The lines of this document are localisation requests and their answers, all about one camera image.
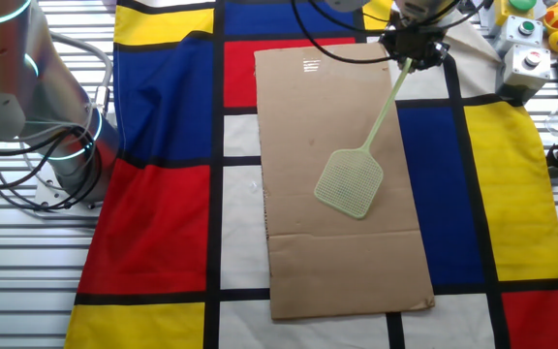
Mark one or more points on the white box green button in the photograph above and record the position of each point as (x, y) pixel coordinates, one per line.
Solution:
(521, 34)

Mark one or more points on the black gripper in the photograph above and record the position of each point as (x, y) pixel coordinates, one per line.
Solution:
(417, 41)

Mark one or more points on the yellow box green button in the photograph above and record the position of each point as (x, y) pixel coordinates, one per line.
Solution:
(504, 12)

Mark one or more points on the colour block tablecloth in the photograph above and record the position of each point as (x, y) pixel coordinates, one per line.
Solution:
(163, 218)

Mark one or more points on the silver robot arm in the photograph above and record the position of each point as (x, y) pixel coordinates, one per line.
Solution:
(3, 87)

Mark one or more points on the white box red button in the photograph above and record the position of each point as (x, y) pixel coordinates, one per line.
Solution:
(523, 72)

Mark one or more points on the pale green plastic flyswatter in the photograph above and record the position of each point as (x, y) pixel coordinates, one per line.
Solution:
(351, 186)

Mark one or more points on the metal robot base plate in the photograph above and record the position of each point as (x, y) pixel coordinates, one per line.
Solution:
(53, 195)

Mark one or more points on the brown cardboard sheet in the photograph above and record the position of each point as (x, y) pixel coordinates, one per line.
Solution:
(347, 271)

